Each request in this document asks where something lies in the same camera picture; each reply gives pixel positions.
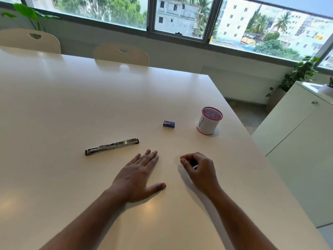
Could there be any cream chair with oval cutout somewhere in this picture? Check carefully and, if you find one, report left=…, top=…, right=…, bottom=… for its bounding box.
left=93, top=43, right=149, bottom=67
left=0, top=29, right=61, bottom=54

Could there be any white cup with red rim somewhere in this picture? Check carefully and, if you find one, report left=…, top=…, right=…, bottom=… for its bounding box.
left=196, top=107, right=224, bottom=135

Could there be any person's left hand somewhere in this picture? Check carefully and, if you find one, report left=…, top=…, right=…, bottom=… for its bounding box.
left=110, top=150, right=167, bottom=204

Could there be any bushy green potted plant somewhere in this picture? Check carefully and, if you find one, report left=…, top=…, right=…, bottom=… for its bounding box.
left=265, top=56, right=321, bottom=98

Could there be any person's right hand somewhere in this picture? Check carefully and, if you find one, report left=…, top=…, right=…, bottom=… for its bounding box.
left=180, top=152, right=221, bottom=198

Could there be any white cabinet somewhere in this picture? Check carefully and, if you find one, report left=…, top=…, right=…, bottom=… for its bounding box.
left=251, top=81, right=333, bottom=228

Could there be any person's right forearm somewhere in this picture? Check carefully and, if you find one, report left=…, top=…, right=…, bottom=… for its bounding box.
left=208, top=187, right=279, bottom=250

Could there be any black and silver stapler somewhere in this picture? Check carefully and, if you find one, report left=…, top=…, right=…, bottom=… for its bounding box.
left=85, top=138, right=139, bottom=156

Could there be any person's left forearm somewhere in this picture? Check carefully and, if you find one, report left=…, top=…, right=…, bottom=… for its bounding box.
left=39, top=187, right=128, bottom=250

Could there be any grey window frame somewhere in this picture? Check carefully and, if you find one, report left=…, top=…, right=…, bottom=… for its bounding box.
left=0, top=0, right=333, bottom=73

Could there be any large-leaf green plant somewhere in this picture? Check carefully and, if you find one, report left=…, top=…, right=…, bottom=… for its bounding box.
left=1, top=3, right=60, bottom=39

